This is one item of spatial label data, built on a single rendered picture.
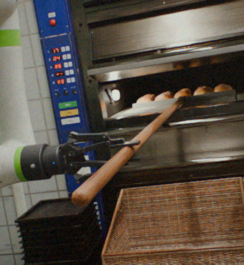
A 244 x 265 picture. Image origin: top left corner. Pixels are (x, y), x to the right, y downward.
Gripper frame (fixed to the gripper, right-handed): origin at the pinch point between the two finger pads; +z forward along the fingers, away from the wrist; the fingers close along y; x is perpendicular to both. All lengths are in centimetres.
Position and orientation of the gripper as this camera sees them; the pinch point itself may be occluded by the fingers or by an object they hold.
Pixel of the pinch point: (127, 151)
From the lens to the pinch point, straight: 113.7
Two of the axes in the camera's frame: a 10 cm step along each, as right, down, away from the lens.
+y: 1.6, 9.8, 1.2
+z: 9.6, -1.2, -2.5
